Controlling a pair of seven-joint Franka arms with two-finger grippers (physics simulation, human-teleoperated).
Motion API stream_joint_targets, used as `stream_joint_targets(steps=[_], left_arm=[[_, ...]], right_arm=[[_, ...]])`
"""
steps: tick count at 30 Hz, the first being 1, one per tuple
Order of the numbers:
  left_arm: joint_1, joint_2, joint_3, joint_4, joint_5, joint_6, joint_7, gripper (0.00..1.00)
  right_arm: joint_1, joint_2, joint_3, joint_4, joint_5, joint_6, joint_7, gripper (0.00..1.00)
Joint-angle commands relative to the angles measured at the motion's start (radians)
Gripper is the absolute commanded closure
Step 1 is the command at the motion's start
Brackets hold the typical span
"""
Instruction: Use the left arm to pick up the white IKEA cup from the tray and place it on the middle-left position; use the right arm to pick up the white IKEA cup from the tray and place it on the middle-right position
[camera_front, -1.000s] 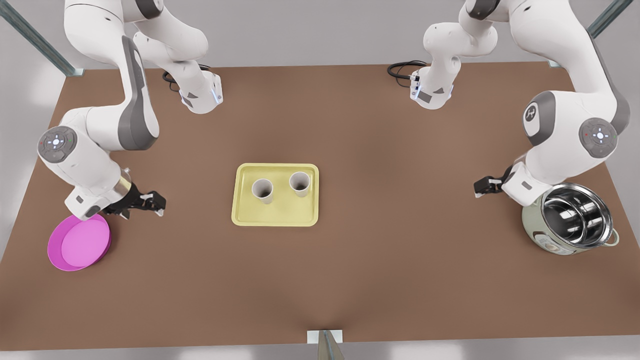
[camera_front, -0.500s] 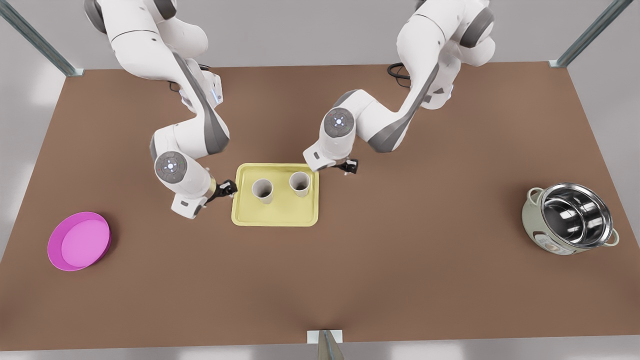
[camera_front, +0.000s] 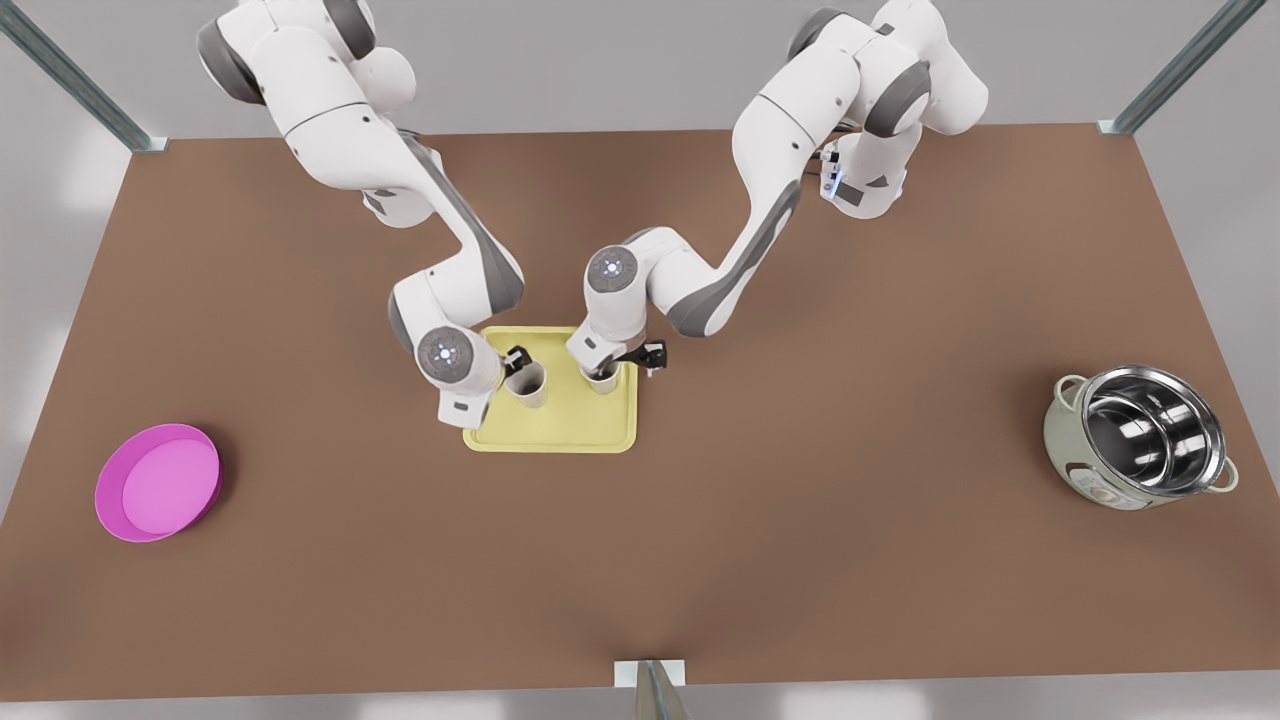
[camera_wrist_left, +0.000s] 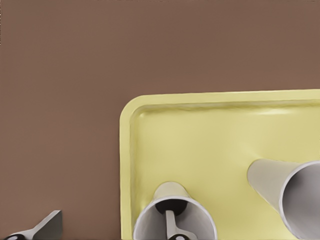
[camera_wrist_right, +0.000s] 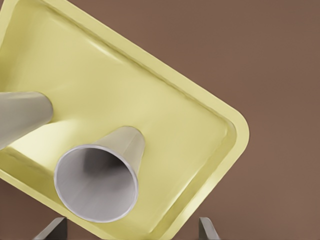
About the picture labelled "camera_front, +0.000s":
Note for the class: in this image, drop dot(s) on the white IKEA cup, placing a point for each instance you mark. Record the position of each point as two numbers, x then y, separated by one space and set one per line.
602 381
528 384

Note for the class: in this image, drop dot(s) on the pale green steel pot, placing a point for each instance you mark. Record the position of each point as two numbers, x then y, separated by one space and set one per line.
1140 436

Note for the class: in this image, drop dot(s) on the pink round plate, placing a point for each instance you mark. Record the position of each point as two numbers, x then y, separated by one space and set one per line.
158 482

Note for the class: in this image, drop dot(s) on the yellow rectangular tray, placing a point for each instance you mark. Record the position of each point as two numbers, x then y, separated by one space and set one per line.
560 418

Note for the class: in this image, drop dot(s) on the silver frame post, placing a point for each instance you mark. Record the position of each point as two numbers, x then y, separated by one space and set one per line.
655 690
75 72
1180 65

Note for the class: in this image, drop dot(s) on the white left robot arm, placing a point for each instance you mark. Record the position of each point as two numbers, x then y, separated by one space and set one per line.
770 150

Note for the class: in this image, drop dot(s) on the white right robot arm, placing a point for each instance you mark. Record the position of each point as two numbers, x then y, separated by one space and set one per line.
345 130

